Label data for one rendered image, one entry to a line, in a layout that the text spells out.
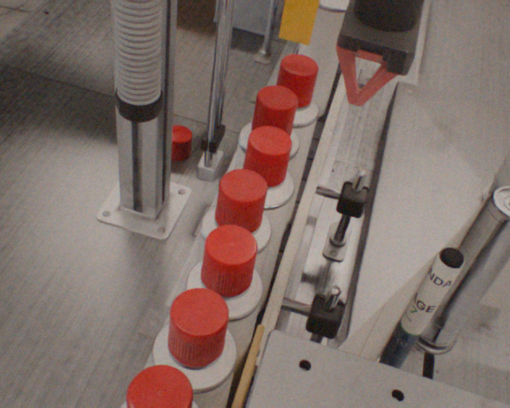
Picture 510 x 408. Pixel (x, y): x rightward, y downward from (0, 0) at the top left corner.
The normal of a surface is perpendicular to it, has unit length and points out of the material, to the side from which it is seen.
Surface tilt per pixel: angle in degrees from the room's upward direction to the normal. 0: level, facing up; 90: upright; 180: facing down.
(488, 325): 0
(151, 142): 90
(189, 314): 2
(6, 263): 0
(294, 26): 90
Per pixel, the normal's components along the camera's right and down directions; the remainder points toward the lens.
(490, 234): -0.75, 0.41
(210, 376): 0.38, -0.04
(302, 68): 0.11, -0.71
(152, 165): -0.27, 0.68
